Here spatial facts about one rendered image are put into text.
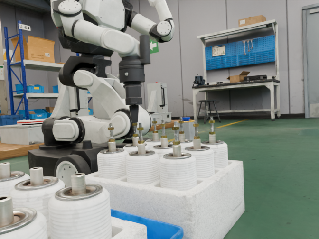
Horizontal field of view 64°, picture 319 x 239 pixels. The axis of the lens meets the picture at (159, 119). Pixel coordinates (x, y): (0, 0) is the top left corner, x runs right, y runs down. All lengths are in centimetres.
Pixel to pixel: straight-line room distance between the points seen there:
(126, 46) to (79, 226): 60
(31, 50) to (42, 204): 561
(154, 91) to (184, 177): 396
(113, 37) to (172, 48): 591
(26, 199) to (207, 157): 47
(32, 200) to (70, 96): 273
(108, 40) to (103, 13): 44
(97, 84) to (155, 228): 81
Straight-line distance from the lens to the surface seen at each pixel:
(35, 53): 608
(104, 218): 44
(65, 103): 319
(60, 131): 148
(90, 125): 136
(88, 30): 97
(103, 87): 126
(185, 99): 647
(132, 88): 86
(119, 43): 88
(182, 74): 653
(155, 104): 452
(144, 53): 89
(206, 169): 76
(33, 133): 278
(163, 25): 148
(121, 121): 114
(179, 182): 65
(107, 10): 135
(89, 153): 115
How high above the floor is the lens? 39
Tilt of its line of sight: 3 degrees down
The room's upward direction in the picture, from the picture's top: 3 degrees counter-clockwise
